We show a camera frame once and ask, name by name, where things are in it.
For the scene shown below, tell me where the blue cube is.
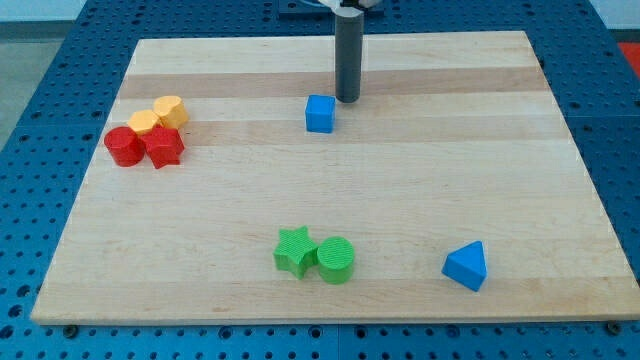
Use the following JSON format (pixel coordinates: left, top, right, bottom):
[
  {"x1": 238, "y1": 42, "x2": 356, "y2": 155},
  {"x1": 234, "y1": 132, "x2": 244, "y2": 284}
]
[{"x1": 305, "y1": 94, "x2": 335, "y2": 133}]

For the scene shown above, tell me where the yellow hexagon block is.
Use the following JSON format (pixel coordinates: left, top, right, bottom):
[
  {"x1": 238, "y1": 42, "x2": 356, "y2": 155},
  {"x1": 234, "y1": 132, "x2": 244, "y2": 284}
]
[{"x1": 127, "y1": 110, "x2": 162, "y2": 136}]

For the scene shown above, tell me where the green star block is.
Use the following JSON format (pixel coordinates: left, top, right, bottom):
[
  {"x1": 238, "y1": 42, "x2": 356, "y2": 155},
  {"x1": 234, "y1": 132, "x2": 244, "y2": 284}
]
[{"x1": 273, "y1": 226, "x2": 318, "y2": 279}]

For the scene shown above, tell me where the green cylinder block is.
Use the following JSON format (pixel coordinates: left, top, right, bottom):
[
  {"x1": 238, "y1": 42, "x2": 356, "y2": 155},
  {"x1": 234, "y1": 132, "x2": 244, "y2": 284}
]
[{"x1": 317, "y1": 236, "x2": 355, "y2": 285}]

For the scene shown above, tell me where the wooden board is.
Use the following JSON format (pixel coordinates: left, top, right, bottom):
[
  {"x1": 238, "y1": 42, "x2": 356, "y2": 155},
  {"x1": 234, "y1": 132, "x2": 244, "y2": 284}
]
[{"x1": 31, "y1": 31, "x2": 639, "y2": 326}]

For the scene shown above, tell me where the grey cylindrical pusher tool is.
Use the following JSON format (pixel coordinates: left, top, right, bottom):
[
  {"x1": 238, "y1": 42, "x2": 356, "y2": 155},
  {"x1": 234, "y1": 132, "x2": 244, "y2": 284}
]
[{"x1": 334, "y1": 7, "x2": 364, "y2": 103}]

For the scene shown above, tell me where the red star block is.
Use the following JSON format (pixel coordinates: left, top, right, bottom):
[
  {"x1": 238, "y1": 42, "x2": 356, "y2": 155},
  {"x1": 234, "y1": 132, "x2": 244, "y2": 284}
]
[{"x1": 140, "y1": 127, "x2": 185, "y2": 169}]

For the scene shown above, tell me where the blue triangle block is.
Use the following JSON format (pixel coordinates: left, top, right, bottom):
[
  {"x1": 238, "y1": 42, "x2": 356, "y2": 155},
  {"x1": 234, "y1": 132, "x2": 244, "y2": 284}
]
[{"x1": 441, "y1": 240, "x2": 487, "y2": 292}]

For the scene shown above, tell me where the red cylinder block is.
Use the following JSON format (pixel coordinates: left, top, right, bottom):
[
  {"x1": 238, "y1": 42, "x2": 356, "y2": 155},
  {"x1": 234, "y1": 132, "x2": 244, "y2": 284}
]
[{"x1": 103, "y1": 126, "x2": 145, "y2": 167}]

